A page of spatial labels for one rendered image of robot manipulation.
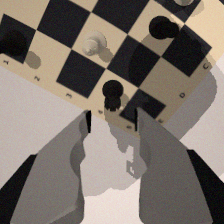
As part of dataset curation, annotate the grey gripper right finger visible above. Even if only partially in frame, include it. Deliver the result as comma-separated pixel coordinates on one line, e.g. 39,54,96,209
135,107,224,224

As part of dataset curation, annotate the black and cream chessboard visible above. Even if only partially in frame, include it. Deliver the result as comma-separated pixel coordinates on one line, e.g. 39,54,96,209
0,0,224,139

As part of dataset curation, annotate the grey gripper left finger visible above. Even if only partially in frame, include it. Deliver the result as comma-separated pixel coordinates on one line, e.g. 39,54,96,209
0,110,92,224

